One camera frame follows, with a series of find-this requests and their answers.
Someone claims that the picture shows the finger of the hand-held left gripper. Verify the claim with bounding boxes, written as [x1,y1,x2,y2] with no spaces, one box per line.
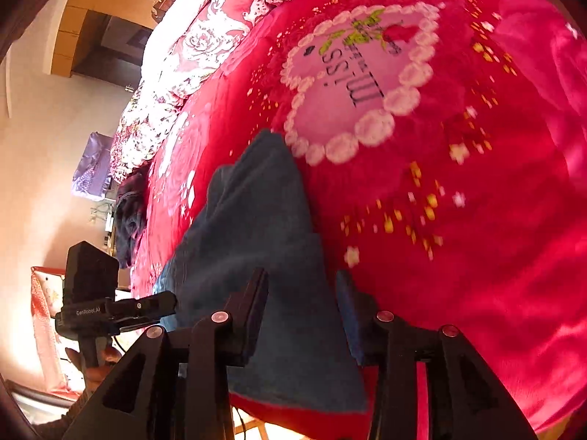
[114,290,178,333]

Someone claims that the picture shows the blue denim pants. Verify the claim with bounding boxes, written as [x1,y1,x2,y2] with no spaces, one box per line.
[153,129,370,414]

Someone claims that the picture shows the floral patterned quilt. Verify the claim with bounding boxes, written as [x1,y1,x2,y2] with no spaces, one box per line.
[109,0,285,184]

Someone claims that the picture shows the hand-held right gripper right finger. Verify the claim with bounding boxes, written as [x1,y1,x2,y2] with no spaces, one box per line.
[336,269,538,440]

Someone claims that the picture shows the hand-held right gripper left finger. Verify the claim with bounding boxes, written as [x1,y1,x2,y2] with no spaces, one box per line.
[63,268,269,440]

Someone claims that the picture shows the purple covered appliance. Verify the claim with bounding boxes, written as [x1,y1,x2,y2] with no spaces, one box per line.
[71,132,114,202]

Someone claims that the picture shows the white fleece blanket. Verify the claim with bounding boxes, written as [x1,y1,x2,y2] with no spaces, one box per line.
[140,0,241,83]

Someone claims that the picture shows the black fuzzy garment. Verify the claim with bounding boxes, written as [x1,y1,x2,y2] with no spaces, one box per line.
[113,164,153,270]

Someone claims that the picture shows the red floral bed blanket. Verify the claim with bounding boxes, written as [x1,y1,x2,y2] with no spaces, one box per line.
[131,0,587,440]

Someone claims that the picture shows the cartoon panel storage cabinet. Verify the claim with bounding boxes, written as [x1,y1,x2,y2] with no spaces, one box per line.
[30,266,74,395]

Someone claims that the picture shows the person's left hand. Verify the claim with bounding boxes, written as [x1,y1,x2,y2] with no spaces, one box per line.
[65,345,124,394]

